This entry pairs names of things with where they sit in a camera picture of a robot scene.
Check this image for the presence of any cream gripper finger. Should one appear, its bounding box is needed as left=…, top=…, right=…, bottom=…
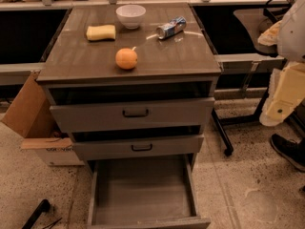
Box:
left=259, top=62, right=305, bottom=127
left=257, top=21, right=281, bottom=46

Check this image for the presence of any orange fruit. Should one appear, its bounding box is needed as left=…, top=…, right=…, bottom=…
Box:
left=115, top=48, right=137, bottom=70

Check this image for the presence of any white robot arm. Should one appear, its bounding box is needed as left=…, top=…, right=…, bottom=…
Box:
left=257, top=0, right=305, bottom=126

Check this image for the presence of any grey drawer cabinet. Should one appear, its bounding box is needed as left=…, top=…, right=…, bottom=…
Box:
left=38, top=4, right=220, bottom=229

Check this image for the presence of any middle grey drawer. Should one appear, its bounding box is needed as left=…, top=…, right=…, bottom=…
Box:
left=73, top=135, right=204, bottom=160

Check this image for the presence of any bottom grey open drawer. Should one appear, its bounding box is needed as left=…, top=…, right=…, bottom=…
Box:
left=87, top=155, right=211, bottom=229

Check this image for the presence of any top grey drawer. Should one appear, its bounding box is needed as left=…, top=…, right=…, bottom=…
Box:
left=51, top=97, right=214, bottom=133

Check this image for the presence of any black bag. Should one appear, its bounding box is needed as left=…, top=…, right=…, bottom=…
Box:
left=263, top=0, right=295, bottom=24

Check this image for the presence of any black shoe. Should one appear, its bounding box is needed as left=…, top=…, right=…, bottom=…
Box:
left=271, top=134, right=305, bottom=172

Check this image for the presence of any white ceramic bowl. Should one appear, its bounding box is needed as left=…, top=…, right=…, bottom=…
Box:
left=115, top=4, right=146, bottom=30

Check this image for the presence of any yellow sponge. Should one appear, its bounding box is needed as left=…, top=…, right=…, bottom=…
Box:
left=86, top=25, right=116, bottom=41

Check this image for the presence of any brown cardboard box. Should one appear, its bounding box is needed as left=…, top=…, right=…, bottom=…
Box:
left=2, top=72, right=83, bottom=166

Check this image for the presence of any black tool on floor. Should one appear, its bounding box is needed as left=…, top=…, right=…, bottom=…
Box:
left=22, top=199, right=51, bottom=229

